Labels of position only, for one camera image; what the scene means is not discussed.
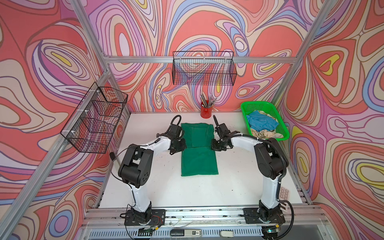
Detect black wire basket wall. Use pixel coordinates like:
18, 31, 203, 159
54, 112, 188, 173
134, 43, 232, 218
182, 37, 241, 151
172, 51, 238, 86
61, 83, 128, 154

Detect green t shirt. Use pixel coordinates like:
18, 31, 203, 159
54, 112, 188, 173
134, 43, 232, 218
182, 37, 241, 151
181, 123, 219, 177

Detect grey marker pen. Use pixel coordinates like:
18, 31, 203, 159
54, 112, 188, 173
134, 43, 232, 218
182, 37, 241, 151
109, 152, 117, 162

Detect green plastic basket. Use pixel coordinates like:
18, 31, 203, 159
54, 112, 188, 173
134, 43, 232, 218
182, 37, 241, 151
241, 101, 290, 141

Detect black wire basket left wall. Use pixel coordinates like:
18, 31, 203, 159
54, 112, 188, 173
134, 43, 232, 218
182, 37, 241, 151
61, 83, 128, 154

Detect metal utensils in cup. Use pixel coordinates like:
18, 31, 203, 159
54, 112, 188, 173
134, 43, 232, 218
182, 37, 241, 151
200, 93, 217, 109

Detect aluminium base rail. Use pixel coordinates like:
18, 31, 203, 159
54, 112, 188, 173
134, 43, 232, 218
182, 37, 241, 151
76, 205, 337, 240

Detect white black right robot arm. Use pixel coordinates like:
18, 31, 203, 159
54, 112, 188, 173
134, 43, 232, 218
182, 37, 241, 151
211, 116, 289, 224

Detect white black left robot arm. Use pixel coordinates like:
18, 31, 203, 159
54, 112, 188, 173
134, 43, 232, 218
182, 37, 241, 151
117, 115, 187, 228

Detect pink calculator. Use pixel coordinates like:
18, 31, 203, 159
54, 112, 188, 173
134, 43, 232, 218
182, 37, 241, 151
279, 187, 290, 201

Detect beige patterned t shirt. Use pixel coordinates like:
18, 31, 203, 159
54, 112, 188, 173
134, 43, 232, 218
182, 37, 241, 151
250, 111, 284, 139

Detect teal blue t shirt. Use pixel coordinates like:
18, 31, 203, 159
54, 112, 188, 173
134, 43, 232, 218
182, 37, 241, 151
246, 111, 279, 132

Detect red utensil cup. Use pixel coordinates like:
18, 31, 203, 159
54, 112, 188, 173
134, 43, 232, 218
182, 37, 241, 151
200, 104, 213, 119

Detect black wire basket back wall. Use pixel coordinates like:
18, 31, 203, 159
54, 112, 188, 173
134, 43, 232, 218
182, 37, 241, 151
172, 51, 238, 86

